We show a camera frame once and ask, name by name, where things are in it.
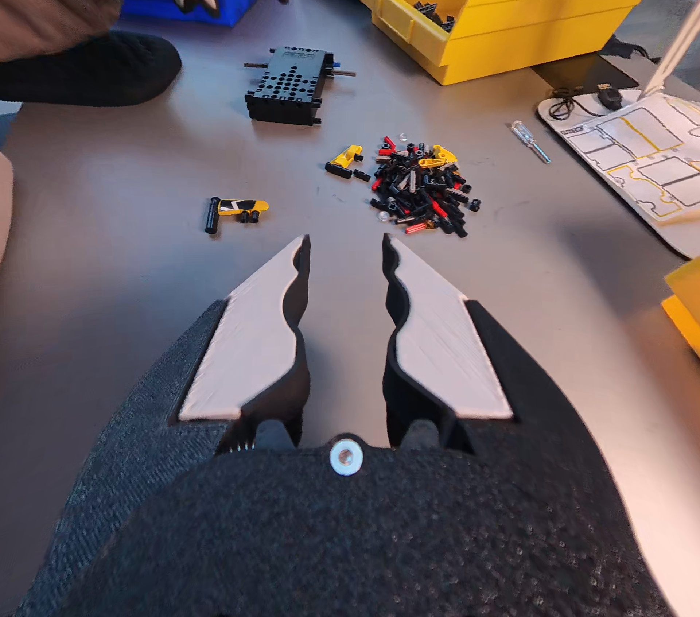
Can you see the person's beige sweatshirt torso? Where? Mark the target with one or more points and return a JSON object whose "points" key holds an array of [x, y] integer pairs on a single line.
{"points": [[4, 201]]}

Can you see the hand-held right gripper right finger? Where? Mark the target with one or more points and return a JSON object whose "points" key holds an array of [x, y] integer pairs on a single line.
{"points": [[448, 354]]}

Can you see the sticker sheet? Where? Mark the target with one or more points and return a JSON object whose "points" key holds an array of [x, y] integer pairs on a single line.
{"points": [[640, 152]]}

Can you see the heap of small black pieces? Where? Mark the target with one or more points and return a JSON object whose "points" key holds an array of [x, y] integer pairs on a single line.
{"points": [[435, 15]]}

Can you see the yellow building panel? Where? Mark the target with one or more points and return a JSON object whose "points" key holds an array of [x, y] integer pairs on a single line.
{"points": [[238, 209]]}

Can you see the single black connector pin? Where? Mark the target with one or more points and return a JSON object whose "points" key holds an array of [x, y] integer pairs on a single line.
{"points": [[362, 175]]}

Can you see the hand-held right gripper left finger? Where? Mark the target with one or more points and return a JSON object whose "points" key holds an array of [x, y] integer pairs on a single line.
{"points": [[246, 354]]}

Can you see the yellow piece with black pins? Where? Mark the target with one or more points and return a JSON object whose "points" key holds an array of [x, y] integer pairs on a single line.
{"points": [[344, 160]]}

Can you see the pile of small building pins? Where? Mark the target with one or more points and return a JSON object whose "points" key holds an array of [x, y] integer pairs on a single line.
{"points": [[421, 185]]}

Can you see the black flat pad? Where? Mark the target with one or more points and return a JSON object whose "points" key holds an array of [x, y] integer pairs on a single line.
{"points": [[585, 73]]}

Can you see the grey desk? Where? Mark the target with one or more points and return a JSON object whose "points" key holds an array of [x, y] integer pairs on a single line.
{"points": [[109, 163]]}

